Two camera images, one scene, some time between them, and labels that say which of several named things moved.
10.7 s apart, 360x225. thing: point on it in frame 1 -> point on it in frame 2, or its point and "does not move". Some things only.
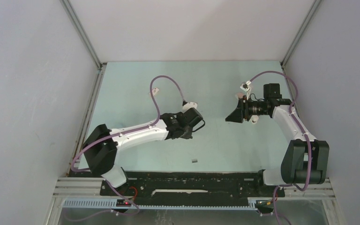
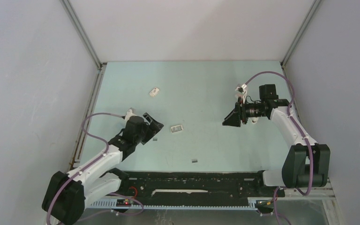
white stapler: [254, 119] does not move
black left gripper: [188, 134] -> [154, 127]
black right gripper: [242, 111] does not move
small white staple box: [154, 91] does not move
